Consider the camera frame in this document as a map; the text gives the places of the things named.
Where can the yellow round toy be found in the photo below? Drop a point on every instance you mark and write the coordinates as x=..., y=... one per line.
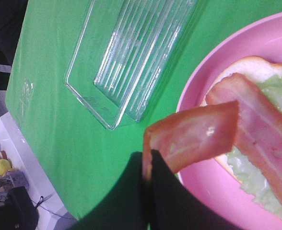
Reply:
x=5, y=165

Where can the green tablecloth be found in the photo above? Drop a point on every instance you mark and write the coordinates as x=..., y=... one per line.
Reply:
x=82, y=159

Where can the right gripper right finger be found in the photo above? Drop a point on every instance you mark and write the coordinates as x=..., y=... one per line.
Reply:
x=173, y=207

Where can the green lettuce leaf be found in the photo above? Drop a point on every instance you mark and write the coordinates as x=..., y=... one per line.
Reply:
x=252, y=180

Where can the bacon strip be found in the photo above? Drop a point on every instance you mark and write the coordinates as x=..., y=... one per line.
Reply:
x=259, y=129
x=190, y=136

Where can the grey tape roll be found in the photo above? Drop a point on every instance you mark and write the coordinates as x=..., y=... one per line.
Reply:
x=12, y=179

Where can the bread slice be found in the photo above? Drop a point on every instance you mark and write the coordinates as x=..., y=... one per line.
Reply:
x=256, y=69

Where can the left clear plastic tray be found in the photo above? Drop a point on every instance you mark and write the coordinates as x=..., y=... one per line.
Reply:
x=121, y=53

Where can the white side shelf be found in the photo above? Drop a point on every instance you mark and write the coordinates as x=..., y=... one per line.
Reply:
x=53, y=215

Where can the pink round plate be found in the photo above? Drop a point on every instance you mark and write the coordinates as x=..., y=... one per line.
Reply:
x=208, y=181

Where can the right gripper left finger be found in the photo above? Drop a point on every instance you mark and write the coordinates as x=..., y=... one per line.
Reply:
x=123, y=207

